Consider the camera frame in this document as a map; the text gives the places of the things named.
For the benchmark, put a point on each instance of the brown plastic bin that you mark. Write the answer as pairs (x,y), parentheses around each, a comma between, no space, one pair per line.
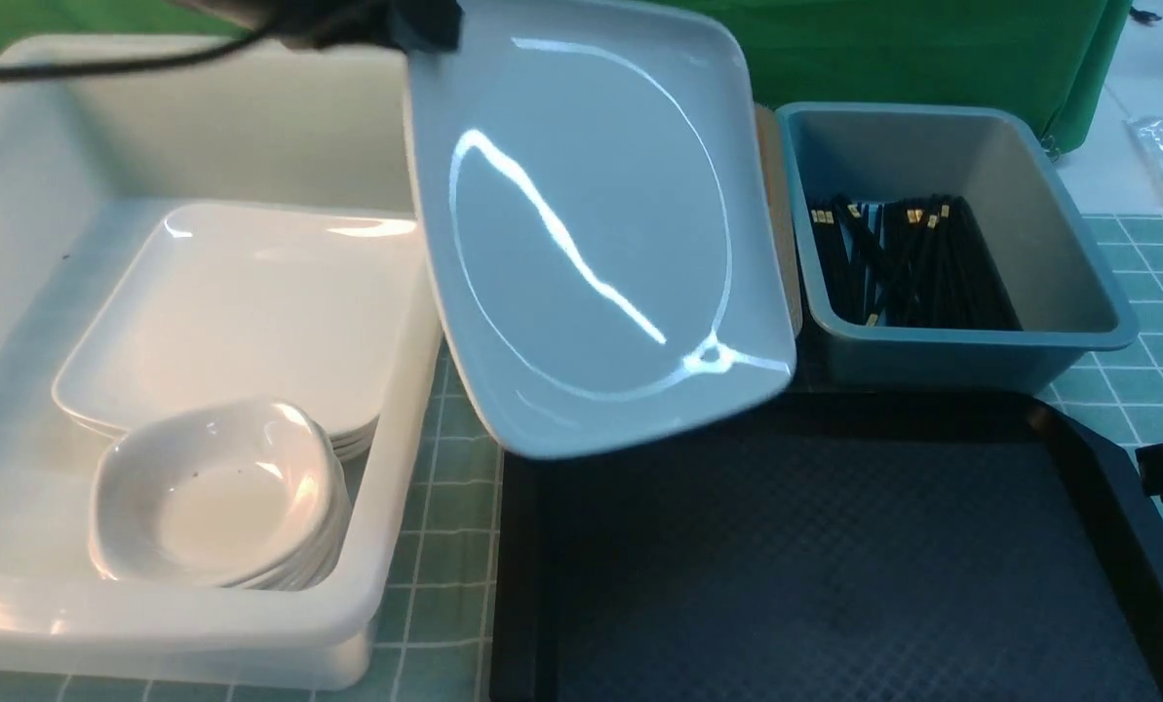
(775,180)

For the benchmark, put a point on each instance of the black serving tray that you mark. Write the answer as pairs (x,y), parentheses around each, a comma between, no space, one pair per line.
(835,547)

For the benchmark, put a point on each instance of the large white rice plate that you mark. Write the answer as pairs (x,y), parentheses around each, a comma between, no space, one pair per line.
(588,179)

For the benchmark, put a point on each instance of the black chopsticks bundle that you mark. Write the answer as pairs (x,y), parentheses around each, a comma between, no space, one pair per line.
(917,263)

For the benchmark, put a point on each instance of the green checkered tablecloth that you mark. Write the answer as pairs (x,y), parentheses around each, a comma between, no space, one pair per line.
(429,640)

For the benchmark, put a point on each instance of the top white square plate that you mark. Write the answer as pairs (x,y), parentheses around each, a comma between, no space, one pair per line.
(226,302)

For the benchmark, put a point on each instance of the green backdrop cloth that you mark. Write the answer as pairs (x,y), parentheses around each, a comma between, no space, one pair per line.
(1044,61)

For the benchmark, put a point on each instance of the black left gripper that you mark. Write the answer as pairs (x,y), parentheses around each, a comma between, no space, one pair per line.
(430,27)

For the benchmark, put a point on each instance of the white bowl in tub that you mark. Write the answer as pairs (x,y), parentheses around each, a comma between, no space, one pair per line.
(239,495)

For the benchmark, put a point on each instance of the bottom stacked white plate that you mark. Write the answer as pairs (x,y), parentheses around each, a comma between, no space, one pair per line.
(352,449)

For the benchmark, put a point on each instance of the blue-grey plastic bin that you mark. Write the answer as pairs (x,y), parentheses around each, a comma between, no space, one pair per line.
(1065,294)

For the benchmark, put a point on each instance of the large white plastic tub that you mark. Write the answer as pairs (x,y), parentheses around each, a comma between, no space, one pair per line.
(87,171)

